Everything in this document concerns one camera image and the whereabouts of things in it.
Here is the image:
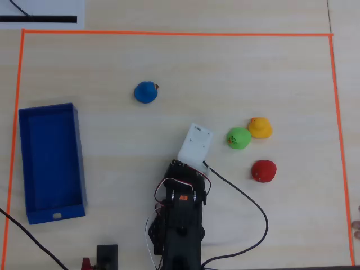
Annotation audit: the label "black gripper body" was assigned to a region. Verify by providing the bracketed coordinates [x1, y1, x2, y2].
[164, 159, 212, 195]

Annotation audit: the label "red rubber duck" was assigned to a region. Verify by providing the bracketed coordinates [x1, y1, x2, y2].
[251, 160, 277, 184]

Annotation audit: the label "green rubber duck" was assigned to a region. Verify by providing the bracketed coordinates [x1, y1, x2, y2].
[226, 127, 252, 150]

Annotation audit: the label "blue rubber duck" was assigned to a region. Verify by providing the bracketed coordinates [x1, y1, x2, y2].
[133, 81, 160, 104]

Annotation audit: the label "yellow rubber duck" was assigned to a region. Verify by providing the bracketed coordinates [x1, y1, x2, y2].
[247, 116, 273, 139]

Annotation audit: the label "small black box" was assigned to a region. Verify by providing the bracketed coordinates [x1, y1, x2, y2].
[96, 244, 119, 270]

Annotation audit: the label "blue plastic box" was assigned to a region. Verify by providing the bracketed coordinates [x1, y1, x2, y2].
[18, 102, 87, 226]

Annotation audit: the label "orange tape strip beside box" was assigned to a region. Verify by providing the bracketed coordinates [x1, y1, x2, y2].
[0, 29, 26, 270]

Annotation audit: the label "person's fingers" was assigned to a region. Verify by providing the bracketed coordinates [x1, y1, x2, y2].
[351, 205, 360, 240]

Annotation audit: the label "long horizontal orange tape strip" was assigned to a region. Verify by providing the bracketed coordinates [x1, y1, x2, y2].
[21, 29, 335, 38]

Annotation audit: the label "orange tape strip beside hand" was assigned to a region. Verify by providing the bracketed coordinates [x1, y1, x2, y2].
[328, 35, 356, 267]

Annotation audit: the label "white paper sheet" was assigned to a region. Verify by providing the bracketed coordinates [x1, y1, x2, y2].
[0, 0, 86, 30]

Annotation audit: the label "red white wrist servo wire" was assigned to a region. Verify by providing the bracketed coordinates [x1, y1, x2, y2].
[154, 165, 212, 204]

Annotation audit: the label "white camera box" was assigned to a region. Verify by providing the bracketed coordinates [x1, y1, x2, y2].
[177, 122, 214, 173]

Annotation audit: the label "red white base servo wire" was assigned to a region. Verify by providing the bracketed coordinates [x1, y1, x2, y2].
[145, 207, 164, 267]

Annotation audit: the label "black camera cable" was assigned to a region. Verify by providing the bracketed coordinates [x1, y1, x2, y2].
[201, 159, 269, 268]

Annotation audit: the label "thick black table cable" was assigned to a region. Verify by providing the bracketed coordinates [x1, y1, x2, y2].
[0, 208, 69, 270]

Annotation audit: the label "thin black cable on paper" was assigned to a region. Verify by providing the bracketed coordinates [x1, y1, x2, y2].
[9, 0, 33, 17]

